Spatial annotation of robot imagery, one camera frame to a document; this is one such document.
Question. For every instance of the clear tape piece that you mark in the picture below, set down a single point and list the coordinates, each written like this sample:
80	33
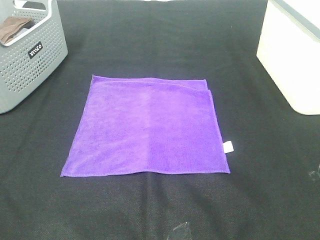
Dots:
181	232
315	173

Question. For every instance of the black table cloth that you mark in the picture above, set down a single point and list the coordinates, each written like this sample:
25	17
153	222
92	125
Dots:
270	193

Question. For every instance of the clear tape piece bottom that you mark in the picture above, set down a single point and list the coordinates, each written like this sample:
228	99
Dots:
181	232

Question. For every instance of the white plastic bin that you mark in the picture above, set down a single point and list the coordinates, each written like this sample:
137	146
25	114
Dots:
289	50

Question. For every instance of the brown folded towel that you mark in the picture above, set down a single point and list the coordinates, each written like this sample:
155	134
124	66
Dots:
11	26

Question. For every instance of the purple microfiber towel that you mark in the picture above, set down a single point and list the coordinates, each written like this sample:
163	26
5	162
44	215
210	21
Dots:
133	125

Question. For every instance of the grey perforated plastic basket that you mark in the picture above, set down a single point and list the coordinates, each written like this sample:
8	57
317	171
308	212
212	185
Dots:
29	58

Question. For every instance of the clear tape piece right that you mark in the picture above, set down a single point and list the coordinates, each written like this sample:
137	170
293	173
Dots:
315	173

